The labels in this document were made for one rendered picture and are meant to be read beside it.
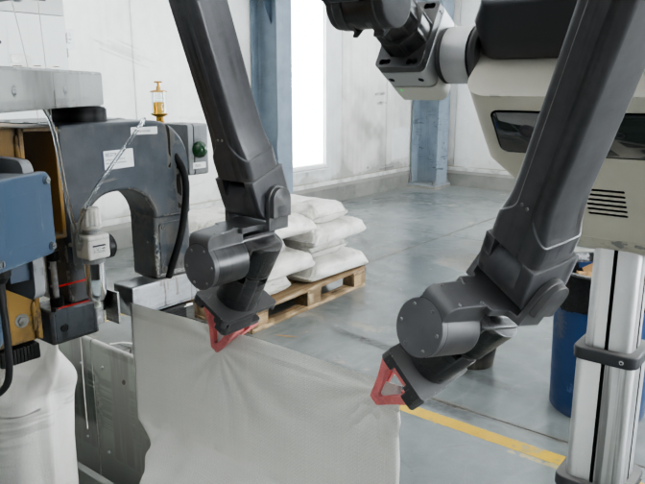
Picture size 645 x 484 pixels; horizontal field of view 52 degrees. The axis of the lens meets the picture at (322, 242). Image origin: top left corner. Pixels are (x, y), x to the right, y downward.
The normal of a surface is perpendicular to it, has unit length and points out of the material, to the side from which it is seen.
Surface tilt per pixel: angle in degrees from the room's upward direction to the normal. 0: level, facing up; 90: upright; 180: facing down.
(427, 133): 90
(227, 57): 92
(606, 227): 130
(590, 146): 118
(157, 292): 90
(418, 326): 79
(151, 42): 91
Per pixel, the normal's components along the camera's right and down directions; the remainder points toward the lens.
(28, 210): 0.97, 0.05
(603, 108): 0.44, 0.64
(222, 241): 0.78, 0.17
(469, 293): 0.37, -0.78
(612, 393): -0.62, 0.18
